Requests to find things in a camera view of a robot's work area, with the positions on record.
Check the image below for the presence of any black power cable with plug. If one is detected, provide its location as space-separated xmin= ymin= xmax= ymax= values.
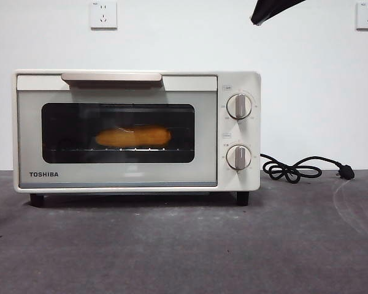
xmin=259 ymin=153 xmax=356 ymax=184

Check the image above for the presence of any yellow corn cob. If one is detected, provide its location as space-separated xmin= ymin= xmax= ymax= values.
xmin=95 ymin=124 xmax=172 ymax=148

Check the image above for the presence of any oven temperature knob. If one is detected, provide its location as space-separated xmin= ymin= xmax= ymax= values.
xmin=226 ymin=93 xmax=253 ymax=120

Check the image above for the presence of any glass oven door with handle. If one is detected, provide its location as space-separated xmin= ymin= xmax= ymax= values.
xmin=17 ymin=72 xmax=218 ymax=188

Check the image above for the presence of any cream Toshiba toaster oven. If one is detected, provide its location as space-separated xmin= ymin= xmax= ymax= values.
xmin=12 ymin=69 xmax=261 ymax=206

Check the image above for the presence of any oven timer knob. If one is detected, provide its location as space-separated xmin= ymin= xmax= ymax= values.
xmin=226 ymin=144 xmax=253 ymax=171

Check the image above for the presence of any metal wire oven rack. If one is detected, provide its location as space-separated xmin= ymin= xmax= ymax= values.
xmin=47 ymin=147 xmax=188 ymax=153

